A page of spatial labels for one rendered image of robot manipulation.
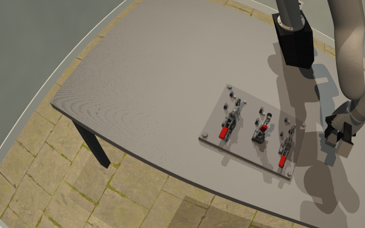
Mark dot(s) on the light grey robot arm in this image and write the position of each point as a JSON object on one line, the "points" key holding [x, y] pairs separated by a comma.
{"points": [[349, 33]]}

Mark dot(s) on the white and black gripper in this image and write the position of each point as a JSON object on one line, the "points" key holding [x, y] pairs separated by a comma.
{"points": [[339, 116]]}

